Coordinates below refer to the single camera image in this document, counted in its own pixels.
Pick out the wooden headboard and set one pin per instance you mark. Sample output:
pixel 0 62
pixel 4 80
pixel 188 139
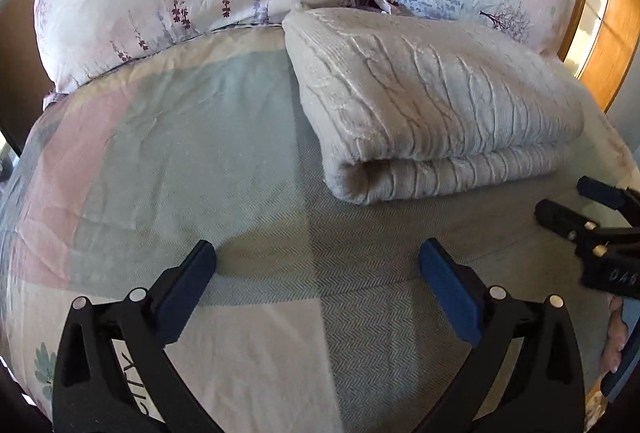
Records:
pixel 612 28

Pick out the person's right hand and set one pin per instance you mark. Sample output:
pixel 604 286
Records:
pixel 616 338

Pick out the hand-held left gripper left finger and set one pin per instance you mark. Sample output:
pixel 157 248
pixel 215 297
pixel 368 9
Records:
pixel 186 285

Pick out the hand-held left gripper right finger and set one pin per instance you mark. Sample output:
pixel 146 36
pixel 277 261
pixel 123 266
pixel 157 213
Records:
pixel 449 290

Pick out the folded grey knit blanket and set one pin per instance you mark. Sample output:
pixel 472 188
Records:
pixel 430 108

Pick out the pastel patchwork bed sheet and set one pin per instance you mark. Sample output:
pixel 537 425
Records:
pixel 200 163

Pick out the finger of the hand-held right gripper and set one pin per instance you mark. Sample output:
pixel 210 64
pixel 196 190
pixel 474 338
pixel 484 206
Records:
pixel 557 215
pixel 607 195

